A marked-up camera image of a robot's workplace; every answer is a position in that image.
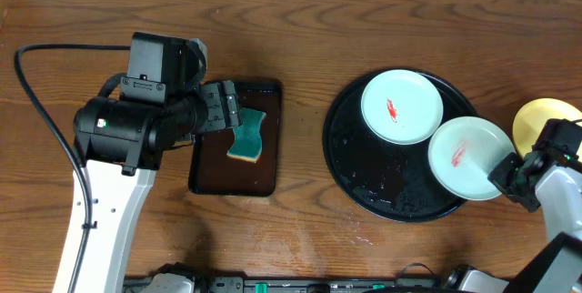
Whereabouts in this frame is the light green plate with stain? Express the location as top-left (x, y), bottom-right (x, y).
top-left (360, 69), bottom-right (444, 145)

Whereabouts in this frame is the yellow plate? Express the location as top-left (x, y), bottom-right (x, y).
top-left (512, 98), bottom-right (581, 157)

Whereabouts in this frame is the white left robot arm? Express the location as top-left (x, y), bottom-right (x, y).
top-left (53, 32), bottom-right (243, 292)

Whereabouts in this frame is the rectangular black water tray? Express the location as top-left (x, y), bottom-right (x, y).
top-left (188, 81), bottom-right (283, 197)

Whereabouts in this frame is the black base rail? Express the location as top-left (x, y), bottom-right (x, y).
top-left (122, 263), bottom-right (460, 293)

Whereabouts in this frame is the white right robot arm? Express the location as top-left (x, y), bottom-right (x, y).
top-left (440, 143), bottom-right (581, 292)

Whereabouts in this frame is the green yellow sponge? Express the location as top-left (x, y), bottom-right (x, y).
top-left (226, 107), bottom-right (266, 163)

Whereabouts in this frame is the round black tray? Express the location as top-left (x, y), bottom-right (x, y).
top-left (322, 70), bottom-right (466, 223)

